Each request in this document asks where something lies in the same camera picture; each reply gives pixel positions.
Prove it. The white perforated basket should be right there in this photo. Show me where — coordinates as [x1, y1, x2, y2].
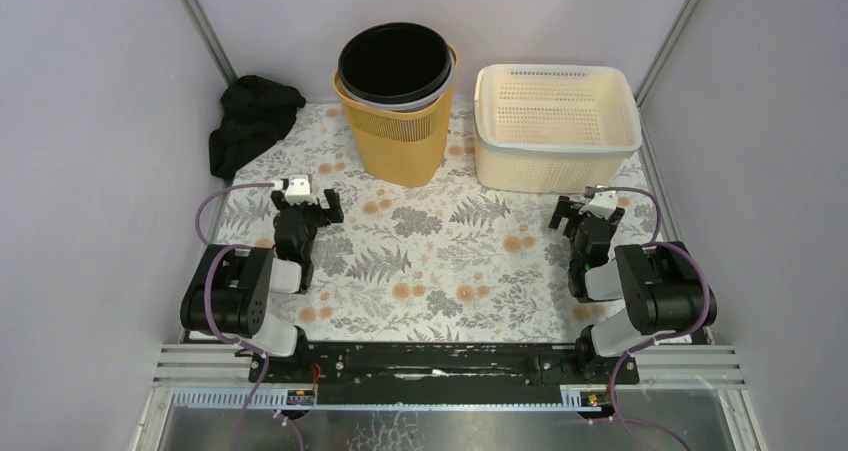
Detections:
[474, 64, 642, 159]

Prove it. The cream large container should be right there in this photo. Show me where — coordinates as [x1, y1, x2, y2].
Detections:
[473, 127, 630, 194]

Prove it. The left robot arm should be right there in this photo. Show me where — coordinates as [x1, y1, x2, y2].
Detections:
[180, 176, 344, 382]

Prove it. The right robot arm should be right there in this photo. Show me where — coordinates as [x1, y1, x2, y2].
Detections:
[549, 191, 717, 383]

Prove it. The yellow plastic waste basket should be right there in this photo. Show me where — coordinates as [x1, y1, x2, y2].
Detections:
[333, 70, 456, 187]

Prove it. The black crumpled cloth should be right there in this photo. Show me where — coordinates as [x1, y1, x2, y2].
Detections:
[208, 75, 306, 180]

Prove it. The grey bucket under black one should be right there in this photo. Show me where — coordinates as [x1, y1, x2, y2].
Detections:
[339, 52, 457, 112]

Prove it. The floral patterned table mat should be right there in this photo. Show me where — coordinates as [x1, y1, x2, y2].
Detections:
[212, 103, 621, 342]

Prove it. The black round bucket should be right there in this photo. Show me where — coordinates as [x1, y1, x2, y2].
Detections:
[338, 22, 453, 105]

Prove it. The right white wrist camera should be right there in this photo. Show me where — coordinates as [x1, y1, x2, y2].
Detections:
[578, 186, 618, 220]

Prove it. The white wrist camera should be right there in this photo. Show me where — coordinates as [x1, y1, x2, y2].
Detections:
[578, 186, 618, 220]
[272, 174, 319, 205]

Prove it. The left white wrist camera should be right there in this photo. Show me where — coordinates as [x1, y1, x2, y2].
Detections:
[272, 174, 319, 205]

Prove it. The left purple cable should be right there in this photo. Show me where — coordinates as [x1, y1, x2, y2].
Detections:
[194, 181, 313, 451]

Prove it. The aluminium frame rail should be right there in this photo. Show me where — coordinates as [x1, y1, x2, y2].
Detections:
[132, 341, 765, 450]

